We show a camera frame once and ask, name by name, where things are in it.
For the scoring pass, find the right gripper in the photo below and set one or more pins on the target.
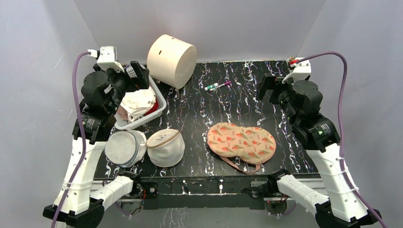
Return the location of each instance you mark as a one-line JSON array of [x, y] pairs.
[[271, 89]]

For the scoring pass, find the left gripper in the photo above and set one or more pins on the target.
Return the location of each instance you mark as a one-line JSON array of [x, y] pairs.
[[134, 84]]

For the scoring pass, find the floral mesh laundry bag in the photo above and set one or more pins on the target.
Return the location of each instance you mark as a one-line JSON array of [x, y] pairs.
[[252, 145]]

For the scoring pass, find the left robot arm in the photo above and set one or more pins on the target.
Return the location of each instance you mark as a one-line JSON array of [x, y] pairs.
[[103, 91]]

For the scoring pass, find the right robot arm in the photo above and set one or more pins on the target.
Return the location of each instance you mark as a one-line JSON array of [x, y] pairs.
[[340, 207]]

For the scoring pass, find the flat round mesh bag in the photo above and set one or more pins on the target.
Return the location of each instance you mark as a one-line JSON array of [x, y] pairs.
[[125, 148]]

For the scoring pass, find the white round mesh bag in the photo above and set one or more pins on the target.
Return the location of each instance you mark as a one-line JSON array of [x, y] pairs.
[[165, 148]]

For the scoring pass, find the cream cylindrical drum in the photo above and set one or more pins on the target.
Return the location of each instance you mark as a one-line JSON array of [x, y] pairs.
[[172, 61]]

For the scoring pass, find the white cloth in basket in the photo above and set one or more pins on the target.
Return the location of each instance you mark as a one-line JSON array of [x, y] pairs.
[[138, 103]]

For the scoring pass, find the purple marker pen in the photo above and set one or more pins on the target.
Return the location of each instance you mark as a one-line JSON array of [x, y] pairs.
[[221, 85]]

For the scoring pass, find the red garment in basket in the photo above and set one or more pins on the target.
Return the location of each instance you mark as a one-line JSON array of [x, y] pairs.
[[153, 109]]

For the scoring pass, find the pink garment in basket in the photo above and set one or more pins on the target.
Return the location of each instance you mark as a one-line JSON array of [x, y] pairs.
[[123, 114]]

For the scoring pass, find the green white glue stick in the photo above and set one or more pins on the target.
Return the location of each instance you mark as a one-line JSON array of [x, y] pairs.
[[210, 87]]

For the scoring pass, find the white plastic basket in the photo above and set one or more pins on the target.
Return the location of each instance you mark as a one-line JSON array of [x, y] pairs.
[[124, 125]]

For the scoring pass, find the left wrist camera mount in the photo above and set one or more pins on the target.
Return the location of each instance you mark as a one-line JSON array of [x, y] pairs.
[[106, 58]]

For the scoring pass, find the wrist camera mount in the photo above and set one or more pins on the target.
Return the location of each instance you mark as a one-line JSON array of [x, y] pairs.
[[106, 58], [298, 71]]

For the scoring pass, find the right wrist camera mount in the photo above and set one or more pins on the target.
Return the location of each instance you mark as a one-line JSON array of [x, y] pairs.
[[298, 71]]

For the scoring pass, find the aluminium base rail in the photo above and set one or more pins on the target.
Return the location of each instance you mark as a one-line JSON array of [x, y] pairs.
[[240, 191]]

